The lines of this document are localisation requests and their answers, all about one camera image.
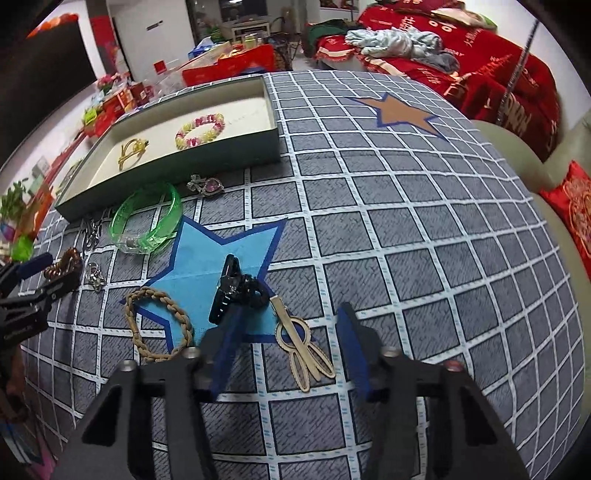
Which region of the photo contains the beige sofa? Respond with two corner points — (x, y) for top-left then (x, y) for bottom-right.
(471, 111), (591, 296)

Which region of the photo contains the red embroidered cushion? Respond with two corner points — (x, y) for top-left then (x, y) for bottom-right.
(538, 159), (591, 257)

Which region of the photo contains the gold scissor-shaped hair clip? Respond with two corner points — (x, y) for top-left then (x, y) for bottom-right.
(270, 296), (337, 393)

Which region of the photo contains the blue star patch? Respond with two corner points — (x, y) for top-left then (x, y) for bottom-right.
(119, 216), (288, 352)

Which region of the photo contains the red gift box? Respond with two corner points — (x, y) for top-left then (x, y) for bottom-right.
(102, 88), (136, 116)

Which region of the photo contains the grey-green shallow tray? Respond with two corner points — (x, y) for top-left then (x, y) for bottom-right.
(54, 74), (281, 223)

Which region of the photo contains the red sofa cover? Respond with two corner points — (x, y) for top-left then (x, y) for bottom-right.
(316, 0), (561, 162)

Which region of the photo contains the pink yellow spiral hair tie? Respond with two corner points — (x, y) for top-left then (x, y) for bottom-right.
(175, 113), (225, 151)

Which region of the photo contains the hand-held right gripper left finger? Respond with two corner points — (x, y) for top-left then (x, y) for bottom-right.
(53, 302), (247, 480)

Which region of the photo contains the thin metal rod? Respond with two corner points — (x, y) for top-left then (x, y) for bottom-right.
(496, 18), (541, 127)

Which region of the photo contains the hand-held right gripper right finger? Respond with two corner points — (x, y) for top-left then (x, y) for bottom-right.
(336, 302), (532, 480)

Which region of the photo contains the brown spiral hair tie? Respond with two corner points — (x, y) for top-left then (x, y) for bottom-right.
(44, 248), (83, 282)

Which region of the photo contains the dark green garment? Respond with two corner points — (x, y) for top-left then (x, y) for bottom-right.
(305, 21), (358, 51)

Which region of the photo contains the potted green plant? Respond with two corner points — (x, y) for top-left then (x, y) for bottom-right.
(0, 182), (28, 217)

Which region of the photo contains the pink heart brooch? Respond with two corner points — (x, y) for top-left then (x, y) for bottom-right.
(187, 174), (225, 198)

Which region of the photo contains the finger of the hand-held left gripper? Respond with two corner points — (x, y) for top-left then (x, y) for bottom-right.
(0, 252), (54, 291)
(0, 274), (80, 319)

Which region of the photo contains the bright green bag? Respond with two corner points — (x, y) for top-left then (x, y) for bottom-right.
(10, 231), (37, 261)

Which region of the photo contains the black television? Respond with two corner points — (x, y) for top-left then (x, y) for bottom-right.
(0, 18), (98, 167)

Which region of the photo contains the orange star patch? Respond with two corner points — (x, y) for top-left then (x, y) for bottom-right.
(347, 91), (448, 141)

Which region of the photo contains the row of red balloons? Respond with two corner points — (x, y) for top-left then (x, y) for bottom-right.
(28, 14), (79, 38)

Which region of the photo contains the red gift bag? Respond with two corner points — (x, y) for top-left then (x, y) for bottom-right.
(182, 44), (277, 86)

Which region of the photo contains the white side table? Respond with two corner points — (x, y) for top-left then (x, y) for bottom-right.
(231, 21), (273, 41)

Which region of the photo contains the beige braided hair tie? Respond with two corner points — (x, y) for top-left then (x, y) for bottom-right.
(124, 286), (195, 363)

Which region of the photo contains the green translucent bangle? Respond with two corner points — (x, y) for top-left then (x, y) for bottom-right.
(109, 181), (183, 254)

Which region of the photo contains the silver charm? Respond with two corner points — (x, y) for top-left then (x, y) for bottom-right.
(84, 261), (107, 292)

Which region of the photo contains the black hair claw clip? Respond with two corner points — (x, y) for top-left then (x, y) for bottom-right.
(209, 254), (271, 325)

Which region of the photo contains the pile of pale clothes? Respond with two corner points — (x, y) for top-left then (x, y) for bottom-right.
(345, 27), (462, 72)

